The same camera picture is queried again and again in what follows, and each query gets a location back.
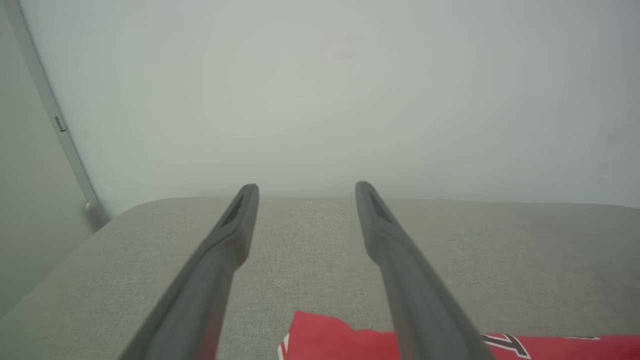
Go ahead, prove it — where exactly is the red and white jersey shirt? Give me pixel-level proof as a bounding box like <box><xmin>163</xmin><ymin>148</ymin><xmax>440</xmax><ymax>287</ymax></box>
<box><xmin>277</xmin><ymin>310</ymin><xmax>640</xmax><ymax>360</ymax></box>

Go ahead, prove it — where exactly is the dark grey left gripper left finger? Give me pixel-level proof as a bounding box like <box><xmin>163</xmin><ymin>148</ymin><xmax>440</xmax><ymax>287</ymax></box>
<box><xmin>117</xmin><ymin>183</ymin><xmax>260</xmax><ymax>360</ymax></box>

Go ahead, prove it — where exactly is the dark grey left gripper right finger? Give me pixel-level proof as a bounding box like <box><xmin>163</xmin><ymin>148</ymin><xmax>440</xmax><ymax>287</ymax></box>
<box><xmin>354</xmin><ymin>180</ymin><xmax>497</xmax><ymax>360</ymax></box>

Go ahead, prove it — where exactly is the grey wall pipe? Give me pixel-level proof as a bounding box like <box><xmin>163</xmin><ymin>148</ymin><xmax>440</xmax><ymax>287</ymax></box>
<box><xmin>4</xmin><ymin>0</ymin><xmax>110</xmax><ymax>232</ymax></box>

